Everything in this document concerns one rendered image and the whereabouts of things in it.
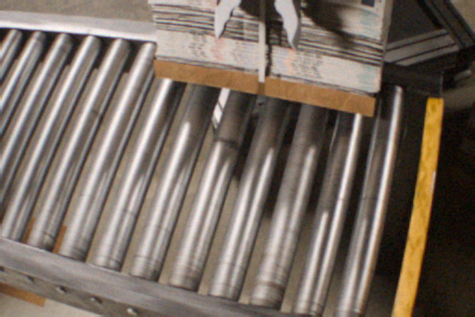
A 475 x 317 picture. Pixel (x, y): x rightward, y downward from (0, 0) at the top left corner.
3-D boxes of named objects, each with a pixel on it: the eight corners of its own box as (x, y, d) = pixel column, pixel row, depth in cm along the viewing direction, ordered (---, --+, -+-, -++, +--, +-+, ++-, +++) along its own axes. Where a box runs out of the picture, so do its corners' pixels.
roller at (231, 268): (307, 73, 133) (296, 57, 129) (241, 315, 112) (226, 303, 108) (282, 75, 135) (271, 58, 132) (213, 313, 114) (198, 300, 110)
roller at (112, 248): (200, 59, 137) (198, 43, 133) (120, 287, 116) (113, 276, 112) (175, 56, 138) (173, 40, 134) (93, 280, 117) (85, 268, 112)
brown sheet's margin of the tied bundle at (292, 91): (390, 21, 136) (391, 5, 133) (373, 117, 119) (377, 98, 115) (311, 6, 139) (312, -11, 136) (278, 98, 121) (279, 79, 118)
